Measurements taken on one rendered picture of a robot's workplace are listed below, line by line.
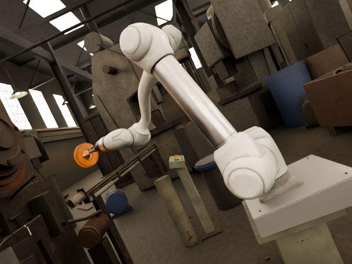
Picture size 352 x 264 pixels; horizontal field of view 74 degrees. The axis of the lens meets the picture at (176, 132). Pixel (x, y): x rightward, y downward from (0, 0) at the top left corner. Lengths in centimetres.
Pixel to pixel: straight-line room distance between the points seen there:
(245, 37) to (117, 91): 223
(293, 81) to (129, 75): 242
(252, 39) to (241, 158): 359
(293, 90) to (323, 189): 293
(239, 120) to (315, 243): 235
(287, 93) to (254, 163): 309
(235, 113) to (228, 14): 170
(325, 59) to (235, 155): 334
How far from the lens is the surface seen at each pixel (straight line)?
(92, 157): 158
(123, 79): 380
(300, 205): 93
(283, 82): 378
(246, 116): 332
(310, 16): 517
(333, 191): 96
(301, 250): 112
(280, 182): 101
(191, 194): 174
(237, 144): 78
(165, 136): 361
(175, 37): 104
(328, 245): 114
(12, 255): 70
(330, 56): 403
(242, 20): 429
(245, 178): 74
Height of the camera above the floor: 86
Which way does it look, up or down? 3 degrees down
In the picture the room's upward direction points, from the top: 25 degrees counter-clockwise
